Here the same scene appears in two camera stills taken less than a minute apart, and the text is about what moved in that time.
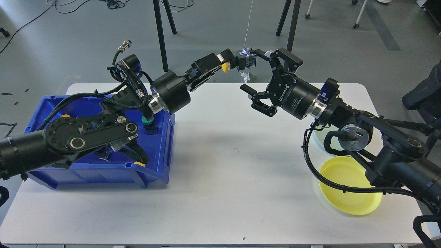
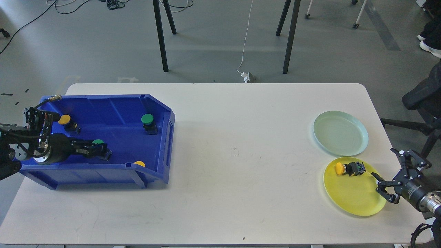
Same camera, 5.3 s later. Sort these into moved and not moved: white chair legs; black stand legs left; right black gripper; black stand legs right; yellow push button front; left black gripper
Moved: left black gripper; right black gripper
Not moved: white chair legs; black stand legs right; yellow push button front; black stand legs left
